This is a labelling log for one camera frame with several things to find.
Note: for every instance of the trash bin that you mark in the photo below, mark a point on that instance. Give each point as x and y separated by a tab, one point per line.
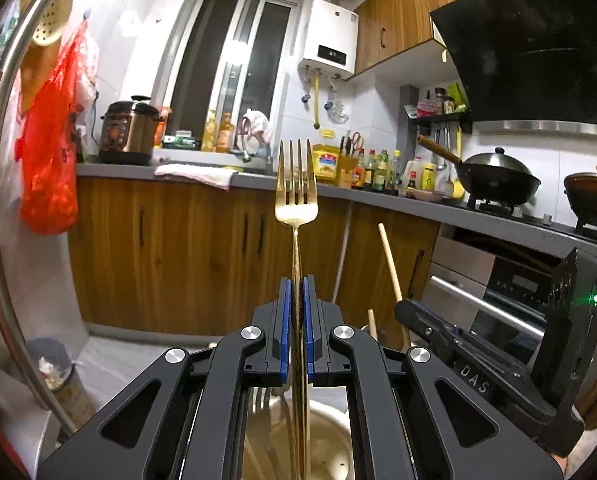
53	360

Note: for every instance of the kitchen window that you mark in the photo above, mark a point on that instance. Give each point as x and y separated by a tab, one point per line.
203	60

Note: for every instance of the red plastic bag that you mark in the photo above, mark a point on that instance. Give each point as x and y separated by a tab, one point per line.
48	160

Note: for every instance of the black range hood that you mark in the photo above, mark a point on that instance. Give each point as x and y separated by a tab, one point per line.
528	60

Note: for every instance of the yellow slotted ladle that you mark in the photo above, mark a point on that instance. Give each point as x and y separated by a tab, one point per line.
48	15

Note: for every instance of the electric pressure cooker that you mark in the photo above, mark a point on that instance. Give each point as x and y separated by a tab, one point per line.
128	130

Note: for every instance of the wooden wall cabinets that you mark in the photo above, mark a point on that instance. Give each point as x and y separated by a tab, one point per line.
403	10

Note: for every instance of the brown cooking pot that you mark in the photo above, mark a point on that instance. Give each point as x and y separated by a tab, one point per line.
593	190

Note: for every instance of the gas stove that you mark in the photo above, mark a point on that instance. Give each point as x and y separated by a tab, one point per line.
528	210

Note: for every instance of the yellow cooking oil jug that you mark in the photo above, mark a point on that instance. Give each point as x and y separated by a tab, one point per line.
326	165

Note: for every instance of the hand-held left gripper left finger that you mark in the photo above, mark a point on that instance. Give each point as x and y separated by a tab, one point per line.
284	330

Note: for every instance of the black spice shelf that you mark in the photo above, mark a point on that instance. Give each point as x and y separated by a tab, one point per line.
438	120

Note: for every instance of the row of sauce bottles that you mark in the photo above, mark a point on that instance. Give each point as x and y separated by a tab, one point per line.
393	175

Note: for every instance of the black wok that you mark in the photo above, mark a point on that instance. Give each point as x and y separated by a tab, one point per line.
498	180

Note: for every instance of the stainless steel oven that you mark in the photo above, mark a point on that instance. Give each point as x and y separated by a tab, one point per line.
518	285

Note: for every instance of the gold fork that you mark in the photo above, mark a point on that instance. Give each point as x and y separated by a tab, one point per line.
296	210

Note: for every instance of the amber oil bottle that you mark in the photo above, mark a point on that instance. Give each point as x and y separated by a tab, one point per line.
225	137
209	135

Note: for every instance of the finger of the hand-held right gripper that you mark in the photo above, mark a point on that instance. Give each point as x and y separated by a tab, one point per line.
483	347
423	330

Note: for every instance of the wooden knife block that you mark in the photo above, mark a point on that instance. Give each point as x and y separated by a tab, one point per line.
348	170

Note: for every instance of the white water heater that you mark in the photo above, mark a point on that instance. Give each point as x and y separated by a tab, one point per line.
328	35

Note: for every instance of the floral ceramic utensil holder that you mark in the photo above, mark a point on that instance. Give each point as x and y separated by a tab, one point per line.
328	435

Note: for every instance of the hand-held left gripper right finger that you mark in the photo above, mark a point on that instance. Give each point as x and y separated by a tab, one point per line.
309	330

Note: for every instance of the wooden base cabinets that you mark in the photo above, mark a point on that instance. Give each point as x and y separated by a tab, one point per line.
188	260

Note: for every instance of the white cloth on tap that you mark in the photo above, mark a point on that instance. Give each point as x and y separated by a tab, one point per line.
257	125

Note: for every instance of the white dish towel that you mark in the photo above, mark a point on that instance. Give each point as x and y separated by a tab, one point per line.
198	175

